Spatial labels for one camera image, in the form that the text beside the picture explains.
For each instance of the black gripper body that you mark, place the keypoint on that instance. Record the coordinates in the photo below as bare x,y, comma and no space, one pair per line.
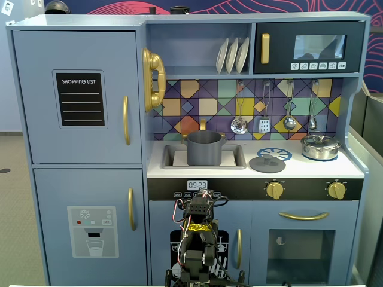
200,208

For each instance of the gray round pot lid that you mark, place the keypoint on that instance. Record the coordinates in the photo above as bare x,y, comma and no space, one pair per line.
267,165

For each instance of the steel pot with lid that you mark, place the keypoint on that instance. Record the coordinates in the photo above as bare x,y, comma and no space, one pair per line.
320,147

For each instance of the yellow black tape label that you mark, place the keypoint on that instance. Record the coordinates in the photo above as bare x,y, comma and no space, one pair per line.
200,227

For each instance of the blue dishwasher door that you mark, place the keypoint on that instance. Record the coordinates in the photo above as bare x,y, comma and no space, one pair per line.
160,221

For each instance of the gray plastic pot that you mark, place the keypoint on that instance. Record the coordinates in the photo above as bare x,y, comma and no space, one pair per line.
204,149

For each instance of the gray toy sink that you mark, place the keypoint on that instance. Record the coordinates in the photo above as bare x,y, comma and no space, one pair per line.
236,157

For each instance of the blue oven door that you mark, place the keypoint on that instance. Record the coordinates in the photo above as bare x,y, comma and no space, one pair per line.
260,239

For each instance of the gold stove knob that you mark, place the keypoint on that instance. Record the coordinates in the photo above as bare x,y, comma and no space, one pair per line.
337,189
275,189

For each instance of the gold toy faucet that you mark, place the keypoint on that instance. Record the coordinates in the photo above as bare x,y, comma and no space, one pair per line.
203,124

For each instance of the steel slotted spoon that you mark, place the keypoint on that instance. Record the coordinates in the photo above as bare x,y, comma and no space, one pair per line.
239,125

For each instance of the steel slotted spatula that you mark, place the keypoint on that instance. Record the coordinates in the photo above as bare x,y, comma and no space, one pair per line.
264,125

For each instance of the blue toy kitchen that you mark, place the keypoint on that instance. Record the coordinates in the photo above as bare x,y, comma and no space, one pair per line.
89,179

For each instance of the steel ladle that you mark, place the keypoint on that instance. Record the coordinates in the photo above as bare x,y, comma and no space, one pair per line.
289,122

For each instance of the gold toy telephone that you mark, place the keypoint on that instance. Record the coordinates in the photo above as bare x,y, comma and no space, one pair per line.
154,80

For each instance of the steel small spoon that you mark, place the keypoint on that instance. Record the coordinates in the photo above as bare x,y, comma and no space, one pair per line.
312,122

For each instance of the blue freezer door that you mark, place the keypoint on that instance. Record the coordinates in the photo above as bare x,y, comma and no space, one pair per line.
54,194

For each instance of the white plate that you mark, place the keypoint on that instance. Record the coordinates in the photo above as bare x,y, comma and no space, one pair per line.
221,56
231,56
242,55

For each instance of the black shopping list board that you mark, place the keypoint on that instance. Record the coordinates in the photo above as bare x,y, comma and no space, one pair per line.
80,100

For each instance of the black toy microwave door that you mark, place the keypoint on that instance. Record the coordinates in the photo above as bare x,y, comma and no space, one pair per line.
278,48

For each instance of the large blue fridge door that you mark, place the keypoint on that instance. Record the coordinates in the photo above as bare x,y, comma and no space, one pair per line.
39,98

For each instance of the black floor disc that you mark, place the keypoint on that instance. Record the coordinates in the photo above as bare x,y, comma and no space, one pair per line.
4,170

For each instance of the black round object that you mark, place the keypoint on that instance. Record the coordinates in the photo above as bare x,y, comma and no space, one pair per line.
179,9

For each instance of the black helmet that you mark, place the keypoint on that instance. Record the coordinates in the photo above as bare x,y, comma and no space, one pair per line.
57,7

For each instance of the paper with face drawing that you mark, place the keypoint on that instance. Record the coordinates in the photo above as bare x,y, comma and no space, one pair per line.
7,8

